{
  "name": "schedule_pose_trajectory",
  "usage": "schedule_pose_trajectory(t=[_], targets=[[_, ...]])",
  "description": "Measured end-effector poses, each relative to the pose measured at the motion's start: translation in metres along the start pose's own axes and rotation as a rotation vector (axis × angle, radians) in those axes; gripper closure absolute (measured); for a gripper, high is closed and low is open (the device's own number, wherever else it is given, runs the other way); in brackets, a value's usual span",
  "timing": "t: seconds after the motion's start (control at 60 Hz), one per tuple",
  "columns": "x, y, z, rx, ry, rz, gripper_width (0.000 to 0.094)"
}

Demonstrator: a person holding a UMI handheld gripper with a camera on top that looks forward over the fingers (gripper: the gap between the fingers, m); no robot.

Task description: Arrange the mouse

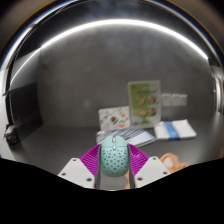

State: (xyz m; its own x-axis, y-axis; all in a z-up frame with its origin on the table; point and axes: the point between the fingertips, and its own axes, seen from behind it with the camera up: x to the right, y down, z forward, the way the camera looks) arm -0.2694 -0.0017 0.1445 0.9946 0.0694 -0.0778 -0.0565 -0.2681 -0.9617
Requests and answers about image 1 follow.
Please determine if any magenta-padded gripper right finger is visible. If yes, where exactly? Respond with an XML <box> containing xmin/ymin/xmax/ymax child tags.
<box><xmin>127</xmin><ymin>143</ymin><xmax>171</xmax><ymax>190</ymax></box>

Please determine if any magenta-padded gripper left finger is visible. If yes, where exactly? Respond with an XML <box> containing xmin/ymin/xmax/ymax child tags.
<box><xmin>57</xmin><ymin>143</ymin><xmax>103</xmax><ymax>190</ymax></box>

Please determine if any mint green perforated computer mouse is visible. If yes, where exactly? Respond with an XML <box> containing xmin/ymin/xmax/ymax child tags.
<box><xmin>99</xmin><ymin>134</ymin><xmax>131</xmax><ymax>178</ymax></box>

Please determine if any orange cat-shaped mouse pad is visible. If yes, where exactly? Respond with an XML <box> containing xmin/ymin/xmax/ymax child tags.
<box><xmin>124</xmin><ymin>152</ymin><xmax>190</xmax><ymax>190</ymax></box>

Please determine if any grey striped book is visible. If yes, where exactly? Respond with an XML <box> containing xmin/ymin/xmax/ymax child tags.
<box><xmin>95</xmin><ymin>125</ymin><xmax>157</xmax><ymax>148</ymax></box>

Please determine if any white book with blue band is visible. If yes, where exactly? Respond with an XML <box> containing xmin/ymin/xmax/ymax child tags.
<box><xmin>153</xmin><ymin>118</ymin><xmax>198</xmax><ymax>142</ymax></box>

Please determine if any white sticker-covered card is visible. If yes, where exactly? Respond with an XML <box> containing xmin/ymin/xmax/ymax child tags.
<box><xmin>97</xmin><ymin>105</ymin><xmax>132</xmax><ymax>132</ymax></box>

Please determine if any green food poster stand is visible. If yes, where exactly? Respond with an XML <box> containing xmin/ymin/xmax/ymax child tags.
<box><xmin>127</xmin><ymin>79</ymin><xmax>162</xmax><ymax>129</ymax></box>

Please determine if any black monitor screen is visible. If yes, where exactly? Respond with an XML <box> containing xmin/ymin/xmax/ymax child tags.
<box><xmin>8</xmin><ymin>82</ymin><xmax>44</xmax><ymax>143</ymax></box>

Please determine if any white wall socket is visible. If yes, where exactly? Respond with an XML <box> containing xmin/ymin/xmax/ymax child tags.
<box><xmin>171</xmin><ymin>93</ymin><xmax>181</xmax><ymax>107</ymax></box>
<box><xmin>179</xmin><ymin>94</ymin><xmax>188</xmax><ymax>107</ymax></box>
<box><xmin>161</xmin><ymin>93</ymin><xmax>172</xmax><ymax>107</ymax></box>

